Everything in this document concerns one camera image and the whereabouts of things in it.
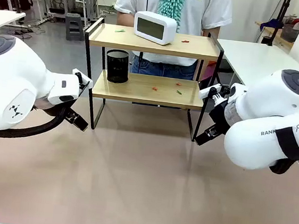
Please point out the white side table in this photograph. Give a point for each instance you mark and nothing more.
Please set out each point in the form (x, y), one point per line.
(1, 20)

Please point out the white digital alarm clock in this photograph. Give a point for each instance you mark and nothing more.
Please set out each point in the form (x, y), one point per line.
(154, 27)

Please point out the red paper scrap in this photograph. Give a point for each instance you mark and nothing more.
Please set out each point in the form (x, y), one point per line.
(185, 41)
(154, 88)

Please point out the teal chenille duster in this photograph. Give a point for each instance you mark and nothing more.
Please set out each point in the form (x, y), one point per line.
(171, 4)

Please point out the orange paper scrap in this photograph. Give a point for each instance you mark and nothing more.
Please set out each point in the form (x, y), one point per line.
(178, 84)

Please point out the person's left forearm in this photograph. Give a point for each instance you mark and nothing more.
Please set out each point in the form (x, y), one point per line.
(211, 32)

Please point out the black backpack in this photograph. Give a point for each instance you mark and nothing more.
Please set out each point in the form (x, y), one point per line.
(25, 0)

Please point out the person in white t-shirt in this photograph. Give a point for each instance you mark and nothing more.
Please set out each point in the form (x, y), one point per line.
(205, 11)

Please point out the black tripod pole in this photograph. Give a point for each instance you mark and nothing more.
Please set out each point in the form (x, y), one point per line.
(279, 18)

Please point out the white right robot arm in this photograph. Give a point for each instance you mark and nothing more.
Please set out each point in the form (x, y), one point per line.
(270, 108)

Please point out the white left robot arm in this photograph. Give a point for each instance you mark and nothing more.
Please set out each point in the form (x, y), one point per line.
(9, 75)

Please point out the person's right forearm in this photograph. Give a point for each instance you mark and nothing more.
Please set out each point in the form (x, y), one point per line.
(125, 18)

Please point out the large white table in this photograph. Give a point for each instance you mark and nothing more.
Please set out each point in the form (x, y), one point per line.
(251, 58)

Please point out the green paper scrap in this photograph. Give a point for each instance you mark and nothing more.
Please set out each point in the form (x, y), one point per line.
(178, 92)
(119, 30)

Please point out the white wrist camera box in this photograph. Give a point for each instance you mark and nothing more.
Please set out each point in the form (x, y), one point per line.
(206, 91)
(86, 79)

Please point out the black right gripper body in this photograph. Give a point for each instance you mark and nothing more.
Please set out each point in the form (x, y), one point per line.
(219, 116)

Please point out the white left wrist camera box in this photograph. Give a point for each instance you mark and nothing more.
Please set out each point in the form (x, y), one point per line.
(86, 79)

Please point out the dark mesh basket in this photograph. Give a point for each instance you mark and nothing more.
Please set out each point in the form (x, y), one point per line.
(290, 31)

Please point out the black mesh pen holder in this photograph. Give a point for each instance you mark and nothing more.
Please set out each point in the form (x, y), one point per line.
(117, 67)

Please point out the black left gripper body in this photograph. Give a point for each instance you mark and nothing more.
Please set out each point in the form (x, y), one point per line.
(68, 112)

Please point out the wooden bench with clutter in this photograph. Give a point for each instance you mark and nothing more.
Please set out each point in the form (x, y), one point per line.
(285, 42)

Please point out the blue cloth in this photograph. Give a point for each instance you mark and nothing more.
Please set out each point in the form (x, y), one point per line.
(271, 24)

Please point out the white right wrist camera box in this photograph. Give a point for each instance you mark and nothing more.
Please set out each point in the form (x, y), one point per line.
(206, 91)

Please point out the wooden two-tier shelf black frame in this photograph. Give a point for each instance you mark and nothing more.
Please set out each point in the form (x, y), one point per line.
(146, 93)

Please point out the grey plastic step stool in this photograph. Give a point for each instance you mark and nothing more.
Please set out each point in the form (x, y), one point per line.
(74, 26)

